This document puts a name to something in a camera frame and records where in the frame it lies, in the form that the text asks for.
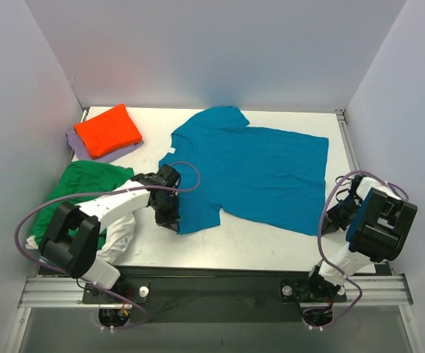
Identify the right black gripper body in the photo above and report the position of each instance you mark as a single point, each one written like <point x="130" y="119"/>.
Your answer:
<point x="330" y="223"/>

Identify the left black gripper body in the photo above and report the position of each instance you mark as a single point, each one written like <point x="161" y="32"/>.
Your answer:
<point x="168" y="215"/>

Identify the teal blue t shirt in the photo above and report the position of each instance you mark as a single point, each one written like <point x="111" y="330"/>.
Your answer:
<point x="260" y="174"/>

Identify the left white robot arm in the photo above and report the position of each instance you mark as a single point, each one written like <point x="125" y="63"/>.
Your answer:
<point x="71" y="239"/>

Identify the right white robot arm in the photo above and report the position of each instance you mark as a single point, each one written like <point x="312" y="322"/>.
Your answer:
<point x="377" y="222"/>

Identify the white t shirt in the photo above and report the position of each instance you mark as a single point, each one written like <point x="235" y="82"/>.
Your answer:
<point x="112" y="243"/>

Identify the green t shirt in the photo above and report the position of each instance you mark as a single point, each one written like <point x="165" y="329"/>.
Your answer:
<point x="79" y="177"/>

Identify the folded orange t shirt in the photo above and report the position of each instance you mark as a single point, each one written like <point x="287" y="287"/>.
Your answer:
<point x="108" y="132"/>

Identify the folded lavender t shirt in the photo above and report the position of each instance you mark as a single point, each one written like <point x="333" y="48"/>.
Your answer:
<point x="81" y="152"/>

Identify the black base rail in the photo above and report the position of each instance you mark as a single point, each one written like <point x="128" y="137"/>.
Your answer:
<point x="184" y="295"/>

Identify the aluminium front frame rail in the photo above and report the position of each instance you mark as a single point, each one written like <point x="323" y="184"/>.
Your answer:
<point x="381" y="294"/>

